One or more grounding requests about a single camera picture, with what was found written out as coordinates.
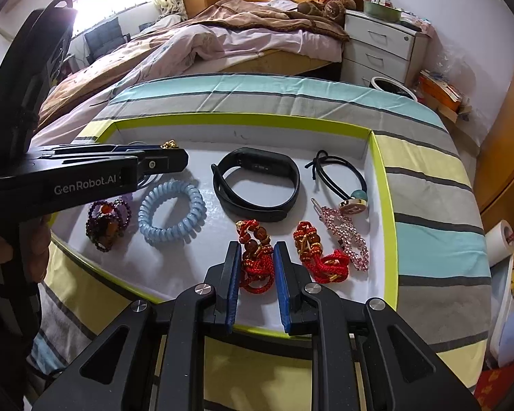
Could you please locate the red braided bracelet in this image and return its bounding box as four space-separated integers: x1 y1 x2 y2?
235 219 277 294
293 221 350 284

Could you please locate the striped tablecloth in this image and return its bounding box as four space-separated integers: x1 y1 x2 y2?
26 73 493 411

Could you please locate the white paper roll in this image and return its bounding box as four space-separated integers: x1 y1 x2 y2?
484 219 514 266

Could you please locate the white drawer nightstand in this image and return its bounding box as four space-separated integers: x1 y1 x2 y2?
342 9 427 88

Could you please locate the white trash can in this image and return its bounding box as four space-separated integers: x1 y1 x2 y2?
369 76 418 102

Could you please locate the black wristband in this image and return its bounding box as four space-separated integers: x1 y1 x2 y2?
211 148 301 222

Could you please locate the black office chair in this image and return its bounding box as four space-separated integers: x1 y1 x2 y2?
83 17 131 58

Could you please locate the bed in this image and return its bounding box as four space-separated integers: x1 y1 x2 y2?
34 0 374 146

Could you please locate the black hair tie with charm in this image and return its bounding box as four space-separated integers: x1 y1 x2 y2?
305 150 370 220

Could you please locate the person's left hand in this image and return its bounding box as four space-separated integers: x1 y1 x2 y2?
0 216 52 283

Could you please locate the green basin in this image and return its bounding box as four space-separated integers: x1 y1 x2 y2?
363 0 402 23

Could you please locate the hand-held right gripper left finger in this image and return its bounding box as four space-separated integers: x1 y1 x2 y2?
32 242 243 411

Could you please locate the pale blue spiral hair tie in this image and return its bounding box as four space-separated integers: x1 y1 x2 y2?
138 181 206 247

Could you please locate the pile of books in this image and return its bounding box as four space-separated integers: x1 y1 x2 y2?
417 71 463 114

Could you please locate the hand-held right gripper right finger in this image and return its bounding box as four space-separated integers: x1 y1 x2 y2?
273 242 482 411

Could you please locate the white tray with yellow-green rim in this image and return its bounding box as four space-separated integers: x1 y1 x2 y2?
47 111 399 341

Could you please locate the pink floral duvet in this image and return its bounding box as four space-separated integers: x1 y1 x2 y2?
34 23 343 146

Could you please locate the brown blanket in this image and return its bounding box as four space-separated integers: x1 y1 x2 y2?
38 0 350 129

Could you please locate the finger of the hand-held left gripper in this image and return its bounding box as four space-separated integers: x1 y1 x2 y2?
134 149 188 188
51 144 164 157

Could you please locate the wooden wardrobe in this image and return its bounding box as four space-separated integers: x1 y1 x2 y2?
471 30 514 232

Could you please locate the pink rhinestone hair clip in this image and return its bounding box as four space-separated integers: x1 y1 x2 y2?
310 198 370 271

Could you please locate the dark bead bracelet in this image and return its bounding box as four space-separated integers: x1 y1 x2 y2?
86 199 132 252

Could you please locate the brown teddy bear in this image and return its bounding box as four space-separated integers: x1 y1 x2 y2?
297 0 357 21

